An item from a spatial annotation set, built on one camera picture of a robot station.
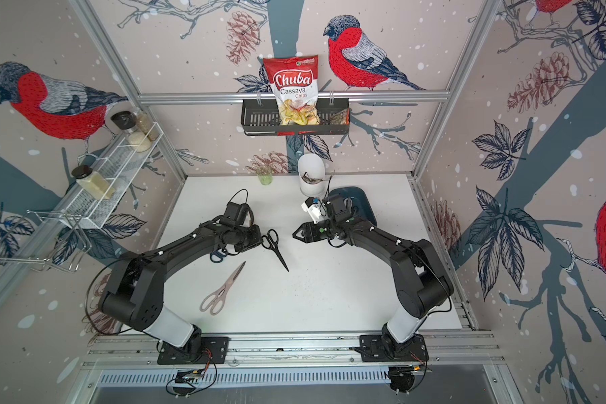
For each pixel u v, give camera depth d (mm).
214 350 731
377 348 728
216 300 837
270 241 893
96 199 721
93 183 669
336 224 705
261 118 949
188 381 707
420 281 457
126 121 779
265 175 1173
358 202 1146
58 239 663
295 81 812
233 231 685
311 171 1134
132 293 444
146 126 860
